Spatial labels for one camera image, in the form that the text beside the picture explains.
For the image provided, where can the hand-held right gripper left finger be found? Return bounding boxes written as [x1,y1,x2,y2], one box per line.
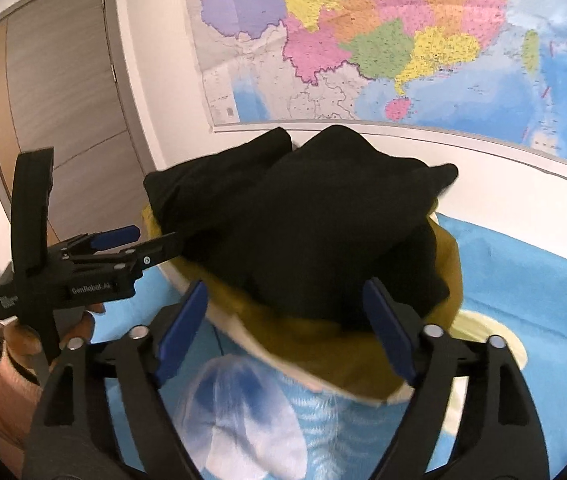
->
[23,280,209,480]

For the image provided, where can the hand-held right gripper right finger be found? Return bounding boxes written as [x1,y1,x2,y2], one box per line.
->
[363,276,550,480]

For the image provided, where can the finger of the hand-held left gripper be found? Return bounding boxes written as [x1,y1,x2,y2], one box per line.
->
[48,225,141,261]
[70,231,184,281]

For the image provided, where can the black garment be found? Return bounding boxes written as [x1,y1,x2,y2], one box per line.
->
[143,127,294,266]
[183,125,460,333]

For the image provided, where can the person's left hand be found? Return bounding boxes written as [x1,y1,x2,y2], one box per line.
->
[3,302,109,386]

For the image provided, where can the olive jacket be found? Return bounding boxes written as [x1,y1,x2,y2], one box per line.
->
[140,200,464,406]

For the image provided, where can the translucent plastic bag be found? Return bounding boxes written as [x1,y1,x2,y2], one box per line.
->
[176,352,309,480]

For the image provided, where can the blue white striped cloth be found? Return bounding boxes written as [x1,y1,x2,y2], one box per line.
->
[283,387,417,480]

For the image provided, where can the pale printed pillow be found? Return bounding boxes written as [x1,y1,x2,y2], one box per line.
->
[451,310,529,391]

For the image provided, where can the grey wooden door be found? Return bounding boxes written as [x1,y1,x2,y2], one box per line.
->
[0,0,156,241]

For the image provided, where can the blue blanket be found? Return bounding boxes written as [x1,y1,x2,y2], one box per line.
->
[90,212,567,480]

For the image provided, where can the colourful wall map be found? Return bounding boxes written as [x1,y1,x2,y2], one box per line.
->
[180,0,567,181]

